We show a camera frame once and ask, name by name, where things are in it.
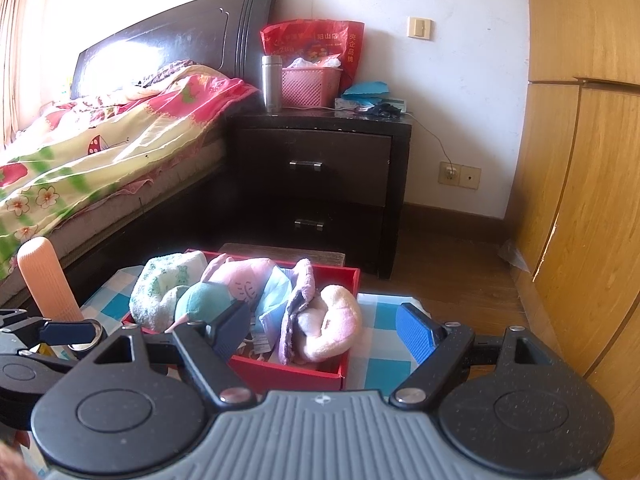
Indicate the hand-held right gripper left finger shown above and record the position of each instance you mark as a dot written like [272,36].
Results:
[231,325]

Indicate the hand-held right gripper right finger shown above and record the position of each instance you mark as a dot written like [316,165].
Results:
[416,331]

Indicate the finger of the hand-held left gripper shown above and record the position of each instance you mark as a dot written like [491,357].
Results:
[65,331]

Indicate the pink pig plush toy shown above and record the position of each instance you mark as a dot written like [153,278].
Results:
[205,302]

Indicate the light blue cloth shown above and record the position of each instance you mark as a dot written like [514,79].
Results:
[272,300]

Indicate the peach ribbed sock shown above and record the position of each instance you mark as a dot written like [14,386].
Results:
[47,280]

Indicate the purple cloth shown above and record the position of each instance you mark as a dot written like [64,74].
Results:
[295,310]

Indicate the red cardboard box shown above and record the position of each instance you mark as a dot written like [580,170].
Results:
[290,372]

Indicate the white green towel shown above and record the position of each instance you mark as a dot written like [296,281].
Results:
[160,285]

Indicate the pink white plush toy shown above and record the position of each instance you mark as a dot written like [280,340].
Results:
[335,320]

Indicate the blue white checkered cloth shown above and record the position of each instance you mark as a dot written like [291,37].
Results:
[380,320]

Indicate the small nightstand drawer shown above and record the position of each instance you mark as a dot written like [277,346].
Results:
[350,232]

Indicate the clear plastic scrap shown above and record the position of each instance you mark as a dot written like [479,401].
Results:
[515,256]

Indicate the dark wooden nightstand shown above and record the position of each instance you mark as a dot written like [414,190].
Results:
[397,185]

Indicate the mattress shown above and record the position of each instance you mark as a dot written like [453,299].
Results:
[170,182]

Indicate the large nightstand drawer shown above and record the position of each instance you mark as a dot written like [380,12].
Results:
[350,165]

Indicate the floral quilt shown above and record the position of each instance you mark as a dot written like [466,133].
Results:
[100,150]

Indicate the small black device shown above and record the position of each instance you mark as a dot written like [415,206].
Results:
[386,110]

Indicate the patterned tissue pack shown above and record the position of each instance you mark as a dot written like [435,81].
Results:
[352,103]

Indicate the steel thermos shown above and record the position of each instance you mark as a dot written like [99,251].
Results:
[271,85]

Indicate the wooden wardrobe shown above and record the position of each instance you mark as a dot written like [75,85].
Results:
[590,160]

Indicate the blue paper packet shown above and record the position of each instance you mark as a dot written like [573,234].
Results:
[365,88]

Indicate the pink plastic basket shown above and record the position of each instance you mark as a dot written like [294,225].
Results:
[310,87]

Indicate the light curtain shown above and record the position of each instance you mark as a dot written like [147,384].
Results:
[20,50]

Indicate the red plastic bag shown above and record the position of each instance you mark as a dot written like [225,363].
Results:
[310,40]

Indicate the dark wooden headboard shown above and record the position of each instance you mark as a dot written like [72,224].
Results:
[200,25]

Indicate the wall socket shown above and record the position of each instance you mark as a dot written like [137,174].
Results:
[467,175]

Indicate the beige light switch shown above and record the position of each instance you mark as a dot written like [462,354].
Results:
[419,26]

